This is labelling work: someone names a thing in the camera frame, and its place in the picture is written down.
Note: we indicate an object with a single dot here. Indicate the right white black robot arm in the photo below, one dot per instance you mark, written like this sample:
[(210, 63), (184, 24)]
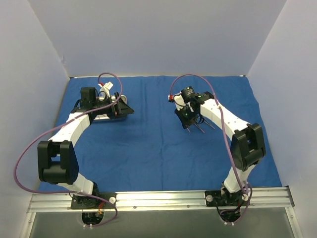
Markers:
[(244, 141)]

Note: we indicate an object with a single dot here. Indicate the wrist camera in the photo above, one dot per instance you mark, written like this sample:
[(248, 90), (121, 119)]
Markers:
[(183, 97), (97, 93)]

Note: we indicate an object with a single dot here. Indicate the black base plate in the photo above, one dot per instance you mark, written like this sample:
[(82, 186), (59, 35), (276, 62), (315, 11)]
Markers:
[(82, 202), (223, 198)]

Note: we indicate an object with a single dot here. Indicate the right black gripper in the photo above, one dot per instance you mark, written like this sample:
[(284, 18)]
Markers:
[(187, 121)]

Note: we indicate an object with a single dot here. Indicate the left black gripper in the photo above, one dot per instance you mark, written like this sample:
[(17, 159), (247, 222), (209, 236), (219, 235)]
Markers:
[(117, 106)]

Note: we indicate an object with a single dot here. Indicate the aluminium front rail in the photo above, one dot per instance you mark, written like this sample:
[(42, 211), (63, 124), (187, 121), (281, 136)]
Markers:
[(263, 197)]

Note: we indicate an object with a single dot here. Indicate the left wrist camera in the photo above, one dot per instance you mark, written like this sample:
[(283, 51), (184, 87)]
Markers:
[(97, 93)]

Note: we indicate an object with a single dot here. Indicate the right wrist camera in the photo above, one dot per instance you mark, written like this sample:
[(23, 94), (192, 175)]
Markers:
[(183, 97)]

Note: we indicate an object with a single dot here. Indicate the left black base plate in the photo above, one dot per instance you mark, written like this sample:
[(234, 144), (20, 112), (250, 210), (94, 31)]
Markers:
[(82, 202)]

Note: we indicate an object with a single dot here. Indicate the blue surgical drape cloth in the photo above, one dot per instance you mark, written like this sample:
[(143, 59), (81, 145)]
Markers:
[(149, 150)]

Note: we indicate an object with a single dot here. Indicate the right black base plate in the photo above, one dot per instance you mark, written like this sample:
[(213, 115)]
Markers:
[(223, 198)]

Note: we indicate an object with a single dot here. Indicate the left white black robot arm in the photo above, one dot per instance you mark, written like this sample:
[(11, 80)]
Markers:
[(57, 161)]

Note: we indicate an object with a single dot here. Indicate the steel instrument tray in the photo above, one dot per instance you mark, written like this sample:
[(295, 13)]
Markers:
[(119, 110)]

